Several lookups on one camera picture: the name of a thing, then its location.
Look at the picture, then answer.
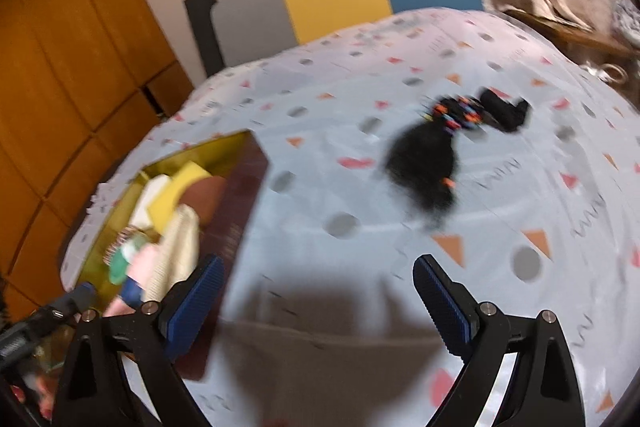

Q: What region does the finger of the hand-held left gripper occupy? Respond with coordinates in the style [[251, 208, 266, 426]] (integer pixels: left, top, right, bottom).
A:
[[27, 282, 97, 338]]

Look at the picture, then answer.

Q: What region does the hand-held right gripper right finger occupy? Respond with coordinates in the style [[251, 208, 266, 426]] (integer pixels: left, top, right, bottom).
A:
[[412, 254, 586, 427]]

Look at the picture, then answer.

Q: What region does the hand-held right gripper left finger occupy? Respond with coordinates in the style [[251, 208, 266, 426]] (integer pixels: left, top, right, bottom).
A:
[[52, 254, 226, 427]]

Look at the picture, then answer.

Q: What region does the clear bottle with green lid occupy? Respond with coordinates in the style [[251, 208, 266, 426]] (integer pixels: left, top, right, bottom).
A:
[[107, 239, 146, 285]]

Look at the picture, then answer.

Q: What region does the pink socks blue band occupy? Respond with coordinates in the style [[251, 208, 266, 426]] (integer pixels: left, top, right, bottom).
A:
[[102, 243, 166, 318]]

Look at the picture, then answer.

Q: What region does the beige cloth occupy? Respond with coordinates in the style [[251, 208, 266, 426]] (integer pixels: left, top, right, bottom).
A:
[[142, 204, 201, 303]]

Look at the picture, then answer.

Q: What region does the brown egg-shaped sponge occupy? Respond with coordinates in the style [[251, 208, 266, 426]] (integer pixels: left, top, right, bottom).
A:
[[180, 177, 228, 228]]

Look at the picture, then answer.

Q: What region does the maroon box with yellow inside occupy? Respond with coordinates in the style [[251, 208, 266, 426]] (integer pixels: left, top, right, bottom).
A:
[[60, 130, 271, 380]]

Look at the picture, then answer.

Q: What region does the pale cream sponge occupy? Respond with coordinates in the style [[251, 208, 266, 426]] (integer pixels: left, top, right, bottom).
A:
[[132, 174, 171, 228]]

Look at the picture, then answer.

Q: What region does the yellow sponge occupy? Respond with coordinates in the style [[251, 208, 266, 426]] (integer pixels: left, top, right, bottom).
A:
[[148, 161, 213, 233]]

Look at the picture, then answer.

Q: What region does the black hairpiece with colourful beads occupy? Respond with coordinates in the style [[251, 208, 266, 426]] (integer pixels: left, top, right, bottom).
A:
[[382, 96, 486, 230]]

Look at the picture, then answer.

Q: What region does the light patterned tablecloth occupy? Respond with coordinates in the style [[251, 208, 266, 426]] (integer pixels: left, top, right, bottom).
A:
[[60, 7, 640, 427]]

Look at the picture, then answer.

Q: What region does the black cloth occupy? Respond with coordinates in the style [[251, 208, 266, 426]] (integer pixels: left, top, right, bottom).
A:
[[477, 87, 532, 134]]

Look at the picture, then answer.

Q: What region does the orange wooden wardrobe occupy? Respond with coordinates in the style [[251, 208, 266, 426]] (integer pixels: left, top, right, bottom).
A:
[[0, 0, 196, 323]]

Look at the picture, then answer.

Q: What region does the wooden side table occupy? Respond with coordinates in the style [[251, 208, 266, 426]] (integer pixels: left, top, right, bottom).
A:
[[502, 9, 640, 58]]

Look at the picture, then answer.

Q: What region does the pile of printed clothes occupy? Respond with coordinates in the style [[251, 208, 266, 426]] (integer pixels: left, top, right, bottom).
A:
[[612, 0, 640, 42]]

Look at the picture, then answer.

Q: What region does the white ring-shaped object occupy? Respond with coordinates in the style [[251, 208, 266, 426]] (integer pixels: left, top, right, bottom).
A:
[[592, 63, 623, 82]]

